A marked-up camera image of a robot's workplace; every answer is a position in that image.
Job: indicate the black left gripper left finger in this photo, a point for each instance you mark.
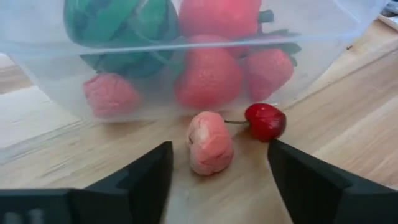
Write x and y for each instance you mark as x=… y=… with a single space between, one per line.
x=124 y=196

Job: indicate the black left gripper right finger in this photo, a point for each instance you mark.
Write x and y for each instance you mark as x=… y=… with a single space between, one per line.
x=311 y=193

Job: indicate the dark red cherry with stem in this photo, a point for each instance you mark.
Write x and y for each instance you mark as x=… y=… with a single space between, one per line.
x=265 y=123

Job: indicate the pale pink peach toy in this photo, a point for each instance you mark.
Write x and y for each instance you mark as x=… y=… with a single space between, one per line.
x=210 y=146

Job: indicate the small pink fruit toy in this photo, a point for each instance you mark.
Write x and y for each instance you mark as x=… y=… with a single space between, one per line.
x=110 y=96

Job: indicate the red strawberry with green leaves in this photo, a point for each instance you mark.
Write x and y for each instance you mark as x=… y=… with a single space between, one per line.
x=267 y=74

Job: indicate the round pink-red textured fruit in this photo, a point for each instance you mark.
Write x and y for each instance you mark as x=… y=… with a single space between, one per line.
x=208 y=77

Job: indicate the green striped watermelon toy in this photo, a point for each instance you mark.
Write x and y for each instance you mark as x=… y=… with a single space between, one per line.
x=118 y=31

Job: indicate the red bell pepper toy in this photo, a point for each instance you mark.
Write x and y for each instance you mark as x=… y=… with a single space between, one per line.
x=217 y=15

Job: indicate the clear plastic tupperware container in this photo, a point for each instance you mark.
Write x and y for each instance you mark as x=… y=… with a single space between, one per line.
x=31 y=62

